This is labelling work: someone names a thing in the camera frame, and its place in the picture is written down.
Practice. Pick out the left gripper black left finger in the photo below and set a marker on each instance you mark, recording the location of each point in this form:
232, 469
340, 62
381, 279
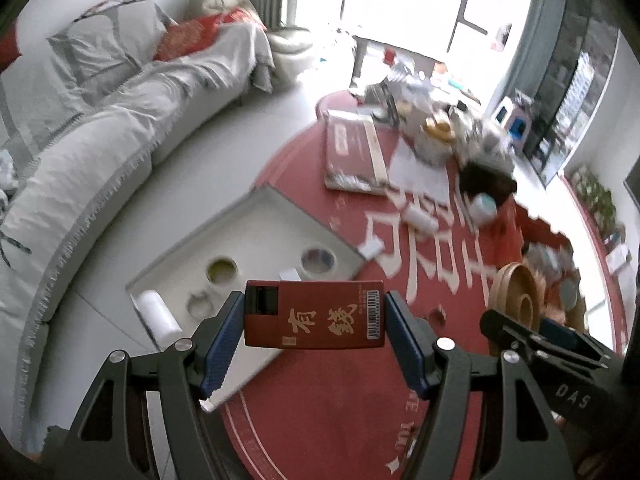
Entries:
110, 437

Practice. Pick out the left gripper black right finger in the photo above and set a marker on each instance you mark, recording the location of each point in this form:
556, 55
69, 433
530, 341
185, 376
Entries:
517, 439

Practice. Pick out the brown tape spool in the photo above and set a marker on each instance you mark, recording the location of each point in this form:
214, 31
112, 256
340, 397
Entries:
514, 292

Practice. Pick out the white pill bottle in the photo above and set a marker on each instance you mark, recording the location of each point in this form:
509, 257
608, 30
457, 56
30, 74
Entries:
157, 319

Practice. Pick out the metal hose clamp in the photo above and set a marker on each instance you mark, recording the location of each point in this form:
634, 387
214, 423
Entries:
200, 306

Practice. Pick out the red cigarette box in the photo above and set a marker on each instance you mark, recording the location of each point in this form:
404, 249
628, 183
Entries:
314, 315

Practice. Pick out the white rectangular block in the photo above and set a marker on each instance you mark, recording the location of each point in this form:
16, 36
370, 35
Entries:
371, 248

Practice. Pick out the white electrical plug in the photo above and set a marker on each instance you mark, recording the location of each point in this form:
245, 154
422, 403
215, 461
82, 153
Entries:
290, 274

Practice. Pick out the red cardboard gift box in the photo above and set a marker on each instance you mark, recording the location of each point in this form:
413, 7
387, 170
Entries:
549, 254

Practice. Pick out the green potted plant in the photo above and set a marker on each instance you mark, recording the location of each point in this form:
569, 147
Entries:
597, 200

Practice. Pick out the white teal round jar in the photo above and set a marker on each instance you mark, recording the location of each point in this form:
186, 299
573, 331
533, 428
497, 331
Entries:
483, 210

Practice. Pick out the red round table mat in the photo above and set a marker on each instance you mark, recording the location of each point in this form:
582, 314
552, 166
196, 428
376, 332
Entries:
349, 414

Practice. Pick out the white bottle lying on table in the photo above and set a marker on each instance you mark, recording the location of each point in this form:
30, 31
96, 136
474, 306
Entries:
420, 220

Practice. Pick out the black box on table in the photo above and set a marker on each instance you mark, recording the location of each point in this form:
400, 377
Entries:
477, 178

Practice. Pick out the white grey tray box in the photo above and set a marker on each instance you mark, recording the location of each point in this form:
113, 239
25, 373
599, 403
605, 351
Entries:
264, 233

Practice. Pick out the white paper sheet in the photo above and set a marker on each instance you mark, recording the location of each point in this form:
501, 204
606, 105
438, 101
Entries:
408, 173

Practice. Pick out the grey sofa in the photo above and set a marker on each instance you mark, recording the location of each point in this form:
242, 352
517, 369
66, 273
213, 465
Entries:
71, 166

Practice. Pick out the red flat envelope box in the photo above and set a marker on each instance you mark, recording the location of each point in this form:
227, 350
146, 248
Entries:
354, 157

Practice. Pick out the grey striped pillow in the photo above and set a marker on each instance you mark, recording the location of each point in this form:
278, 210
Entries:
109, 44

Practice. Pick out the red cushion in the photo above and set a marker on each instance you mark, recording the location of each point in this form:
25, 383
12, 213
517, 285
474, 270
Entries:
200, 33

